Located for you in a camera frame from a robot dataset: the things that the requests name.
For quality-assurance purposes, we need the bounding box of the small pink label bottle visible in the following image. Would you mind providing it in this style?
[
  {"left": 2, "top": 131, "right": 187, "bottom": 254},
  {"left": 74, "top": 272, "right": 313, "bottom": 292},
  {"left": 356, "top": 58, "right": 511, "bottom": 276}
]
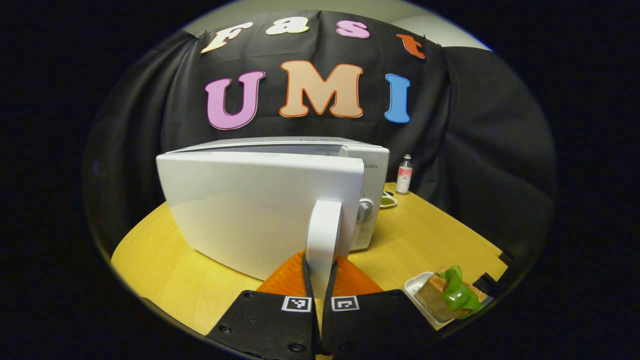
[{"left": 396, "top": 154, "right": 414, "bottom": 195}]

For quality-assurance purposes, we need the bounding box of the white microwave oven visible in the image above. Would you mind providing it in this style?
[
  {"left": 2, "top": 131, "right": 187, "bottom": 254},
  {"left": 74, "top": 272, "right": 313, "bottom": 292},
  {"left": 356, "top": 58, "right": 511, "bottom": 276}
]
[{"left": 156, "top": 136, "right": 391, "bottom": 283}]

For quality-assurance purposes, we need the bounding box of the white rectangular food plate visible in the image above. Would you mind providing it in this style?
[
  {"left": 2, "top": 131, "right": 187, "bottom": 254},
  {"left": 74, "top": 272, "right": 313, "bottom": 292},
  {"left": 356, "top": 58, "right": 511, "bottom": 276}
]
[{"left": 404, "top": 271, "right": 493, "bottom": 331}]

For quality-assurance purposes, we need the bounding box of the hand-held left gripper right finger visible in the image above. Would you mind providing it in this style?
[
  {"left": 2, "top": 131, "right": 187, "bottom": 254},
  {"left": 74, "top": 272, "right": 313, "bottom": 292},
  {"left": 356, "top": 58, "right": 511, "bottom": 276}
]
[{"left": 320, "top": 255, "right": 437, "bottom": 360}]

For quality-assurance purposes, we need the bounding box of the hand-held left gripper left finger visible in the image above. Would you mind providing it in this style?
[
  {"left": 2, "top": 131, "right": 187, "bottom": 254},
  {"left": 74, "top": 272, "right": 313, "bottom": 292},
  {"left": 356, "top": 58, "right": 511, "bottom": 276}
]
[{"left": 206, "top": 249, "right": 319, "bottom": 360}]

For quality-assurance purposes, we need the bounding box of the lettuce sandwich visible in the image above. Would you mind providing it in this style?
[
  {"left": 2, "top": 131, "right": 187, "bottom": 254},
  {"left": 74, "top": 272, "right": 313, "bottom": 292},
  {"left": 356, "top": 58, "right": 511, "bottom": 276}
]
[{"left": 415, "top": 265, "right": 488, "bottom": 323}]

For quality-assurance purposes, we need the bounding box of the black table edge clamp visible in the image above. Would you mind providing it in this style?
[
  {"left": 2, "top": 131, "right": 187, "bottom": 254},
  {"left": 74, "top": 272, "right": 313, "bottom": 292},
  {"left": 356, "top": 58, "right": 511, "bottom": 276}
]
[{"left": 472, "top": 272, "right": 502, "bottom": 299}]

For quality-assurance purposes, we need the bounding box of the black backdrop cloth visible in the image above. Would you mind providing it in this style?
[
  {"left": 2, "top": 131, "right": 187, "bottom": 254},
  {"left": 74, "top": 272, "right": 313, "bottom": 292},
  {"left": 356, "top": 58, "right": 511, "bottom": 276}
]
[{"left": 82, "top": 10, "right": 558, "bottom": 261}]

